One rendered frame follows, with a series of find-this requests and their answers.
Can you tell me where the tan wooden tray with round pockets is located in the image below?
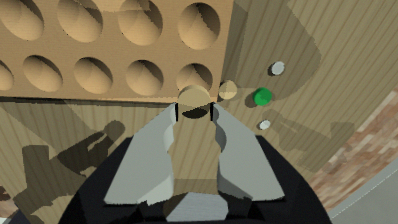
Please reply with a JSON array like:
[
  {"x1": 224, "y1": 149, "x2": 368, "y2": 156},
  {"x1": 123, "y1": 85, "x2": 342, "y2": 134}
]
[{"x1": 0, "y1": 0, "x2": 234, "y2": 103}]

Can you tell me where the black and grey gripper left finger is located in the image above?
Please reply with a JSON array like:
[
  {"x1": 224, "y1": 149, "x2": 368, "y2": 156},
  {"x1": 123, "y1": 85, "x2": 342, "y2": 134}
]
[{"x1": 58, "y1": 102, "x2": 178, "y2": 224}]

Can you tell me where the tan round disc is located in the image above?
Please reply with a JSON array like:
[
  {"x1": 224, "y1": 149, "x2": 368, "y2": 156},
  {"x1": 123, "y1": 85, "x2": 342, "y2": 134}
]
[
  {"x1": 218, "y1": 80, "x2": 237, "y2": 99},
  {"x1": 177, "y1": 85, "x2": 211, "y2": 119}
]

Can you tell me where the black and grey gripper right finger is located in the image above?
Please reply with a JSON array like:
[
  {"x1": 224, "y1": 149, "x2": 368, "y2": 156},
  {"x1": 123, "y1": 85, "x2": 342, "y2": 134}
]
[{"x1": 210, "y1": 102, "x2": 332, "y2": 224}]

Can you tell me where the green disc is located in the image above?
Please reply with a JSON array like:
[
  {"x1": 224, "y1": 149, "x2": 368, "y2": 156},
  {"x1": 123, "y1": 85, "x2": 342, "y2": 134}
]
[{"x1": 252, "y1": 87, "x2": 272, "y2": 106}]

